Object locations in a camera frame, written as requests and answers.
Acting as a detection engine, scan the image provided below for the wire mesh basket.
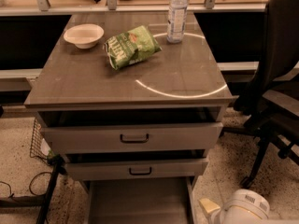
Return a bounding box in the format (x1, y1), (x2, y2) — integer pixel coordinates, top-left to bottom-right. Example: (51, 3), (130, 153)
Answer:
(30, 119), (53, 165)

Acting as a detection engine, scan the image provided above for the clear plastic water bottle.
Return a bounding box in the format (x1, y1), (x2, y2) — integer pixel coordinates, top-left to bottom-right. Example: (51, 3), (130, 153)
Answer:
(167, 0), (189, 43)

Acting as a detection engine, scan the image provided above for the green chip bag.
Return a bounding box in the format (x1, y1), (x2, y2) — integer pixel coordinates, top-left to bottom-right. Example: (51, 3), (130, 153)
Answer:
(105, 25), (162, 70)

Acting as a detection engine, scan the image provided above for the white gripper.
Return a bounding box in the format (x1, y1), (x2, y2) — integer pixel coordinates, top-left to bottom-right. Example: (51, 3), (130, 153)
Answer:
(199, 189), (270, 224)

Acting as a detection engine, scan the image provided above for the black floor cable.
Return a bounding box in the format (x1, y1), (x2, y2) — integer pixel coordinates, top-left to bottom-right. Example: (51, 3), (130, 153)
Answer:
(0, 171), (53, 199)

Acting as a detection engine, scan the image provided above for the black office chair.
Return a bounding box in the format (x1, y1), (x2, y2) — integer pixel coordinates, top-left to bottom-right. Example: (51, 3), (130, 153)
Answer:
(222, 0), (299, 189)

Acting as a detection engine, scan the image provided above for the grey drawer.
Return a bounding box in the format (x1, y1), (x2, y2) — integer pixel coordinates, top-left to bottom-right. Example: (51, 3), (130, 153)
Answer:
(66, 150), (208, 181)
(84, 177), (197, 224)
(37, 106), (224, 154)

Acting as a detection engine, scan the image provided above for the white bowl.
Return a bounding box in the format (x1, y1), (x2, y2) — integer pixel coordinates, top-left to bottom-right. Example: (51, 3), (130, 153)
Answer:
(64, 24), (104, 49)

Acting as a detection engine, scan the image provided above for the black stand leg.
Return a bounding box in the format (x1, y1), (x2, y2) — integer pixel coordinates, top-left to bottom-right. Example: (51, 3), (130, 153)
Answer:
(0, 156), (65, 224)

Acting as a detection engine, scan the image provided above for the grey drawer cabinet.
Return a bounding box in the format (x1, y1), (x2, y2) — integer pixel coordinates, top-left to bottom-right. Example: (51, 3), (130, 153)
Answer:
(23, 11), (239, 224)

